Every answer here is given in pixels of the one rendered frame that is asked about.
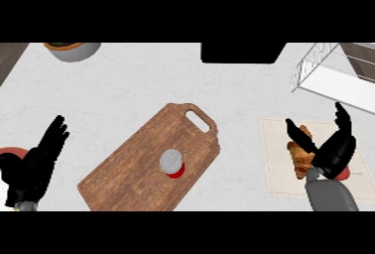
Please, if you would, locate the beige placemat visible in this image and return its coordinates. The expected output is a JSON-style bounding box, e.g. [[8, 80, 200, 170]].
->
[[258, 117, 375, 201]]

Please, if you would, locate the red can with grey lid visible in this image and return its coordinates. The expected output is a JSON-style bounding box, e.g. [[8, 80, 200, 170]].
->
[[159, 149, 187, 180]]

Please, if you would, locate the grey pot with orange rim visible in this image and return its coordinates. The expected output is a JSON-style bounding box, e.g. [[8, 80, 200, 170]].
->
[[42, 43, 101, 64]]

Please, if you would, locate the white wire tiered shelf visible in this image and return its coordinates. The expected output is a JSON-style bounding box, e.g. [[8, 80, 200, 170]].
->
[[289, 43, 375, 116]]

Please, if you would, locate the red round object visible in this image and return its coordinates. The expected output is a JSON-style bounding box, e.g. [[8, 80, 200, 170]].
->
[[333, 166, 352, 182], [0, 147, 31, 159]]

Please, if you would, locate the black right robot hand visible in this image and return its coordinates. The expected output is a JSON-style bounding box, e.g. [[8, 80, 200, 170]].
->
[[283, 101, 358, 180]]

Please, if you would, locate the dark wooden cabinet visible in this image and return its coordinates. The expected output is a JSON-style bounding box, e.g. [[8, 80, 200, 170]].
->
[[339, 43, 375, 83]]

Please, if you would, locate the black appliance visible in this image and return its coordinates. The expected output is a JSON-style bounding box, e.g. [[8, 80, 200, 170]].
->
[[199, 43, 288, 64]]

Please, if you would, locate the golden brown croissant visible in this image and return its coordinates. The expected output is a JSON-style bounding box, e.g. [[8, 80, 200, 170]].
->
[[285, 124, 316, 181]]

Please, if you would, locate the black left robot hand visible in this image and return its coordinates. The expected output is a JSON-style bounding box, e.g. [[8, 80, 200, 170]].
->
[[0, 114, 72, 208]]

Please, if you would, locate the brown wooden cutting board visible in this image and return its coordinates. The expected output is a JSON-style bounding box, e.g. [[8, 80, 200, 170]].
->
[[76, 102, 221, 212]]

